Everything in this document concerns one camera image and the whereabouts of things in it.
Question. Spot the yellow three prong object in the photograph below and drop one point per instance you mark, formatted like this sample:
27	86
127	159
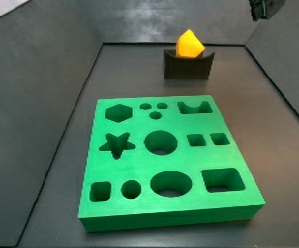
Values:
189	45

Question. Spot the black curved fixture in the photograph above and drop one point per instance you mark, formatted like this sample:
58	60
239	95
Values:
183	68

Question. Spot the green shape sorter block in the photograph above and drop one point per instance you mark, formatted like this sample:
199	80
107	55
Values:
163	166

